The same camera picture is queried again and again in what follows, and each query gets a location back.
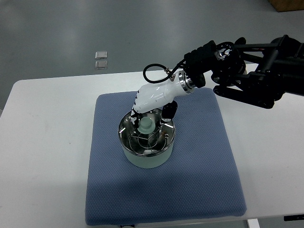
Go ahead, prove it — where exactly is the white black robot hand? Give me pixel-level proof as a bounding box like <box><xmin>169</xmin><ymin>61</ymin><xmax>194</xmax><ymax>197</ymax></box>
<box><xmin>130</xmin><ymin>70</ymin><xmax>196</xmax><ymax>128</ymax></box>

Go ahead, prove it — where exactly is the glass lid green knob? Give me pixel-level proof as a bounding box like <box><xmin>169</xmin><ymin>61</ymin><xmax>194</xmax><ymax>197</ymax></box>
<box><xmin>118</xmin><ymin>107</ymin><xmax>176</xmax><ymax>158</ymax></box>

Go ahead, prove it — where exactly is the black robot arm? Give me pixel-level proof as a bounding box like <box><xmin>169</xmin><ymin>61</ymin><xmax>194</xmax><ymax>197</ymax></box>
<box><xmin>157</xmin><ymin>35</ymin><xmax>304</xmax><ymax>109</ymax></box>

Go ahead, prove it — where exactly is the green pot steel interior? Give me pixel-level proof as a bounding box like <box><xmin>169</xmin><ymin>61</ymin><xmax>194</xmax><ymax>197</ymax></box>
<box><xmin>118</xmin><ymin>107</ymin><xmax>176</xmax><ymax>169</ymax></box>

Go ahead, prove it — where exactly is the upper metal floor plate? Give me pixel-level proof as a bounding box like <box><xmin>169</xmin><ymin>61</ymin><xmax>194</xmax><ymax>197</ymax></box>
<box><xmin>95</xmin><ymin>51</ymin><xmax>107</xmax><ymax>59</ymax></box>

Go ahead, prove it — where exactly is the blue quilted mat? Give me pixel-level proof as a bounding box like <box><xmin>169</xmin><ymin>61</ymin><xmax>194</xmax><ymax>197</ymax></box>
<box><xmin>85</xmin><ymin>88</ymin><xmax>247</xmax><ymax>226</ymax></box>

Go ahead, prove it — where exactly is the brown cardboard box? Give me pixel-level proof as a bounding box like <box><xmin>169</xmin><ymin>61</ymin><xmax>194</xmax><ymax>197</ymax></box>
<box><xmin>268</xmin><ymin>0</ymin><xmax>304</xmax><ymax>12</ymax></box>

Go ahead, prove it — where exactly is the white table leg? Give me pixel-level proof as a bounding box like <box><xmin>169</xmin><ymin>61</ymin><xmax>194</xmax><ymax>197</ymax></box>
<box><xmin>247</xmin><ymin>219</ymin><xmax>260</xmax><ymax>228</ymax></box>

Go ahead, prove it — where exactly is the wire steaming rack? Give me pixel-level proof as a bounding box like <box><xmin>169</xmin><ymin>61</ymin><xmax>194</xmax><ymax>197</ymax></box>
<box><xmin>128</xmin><ymin>131</ymin><xmax>166</xmax><ymax>155</ymax></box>

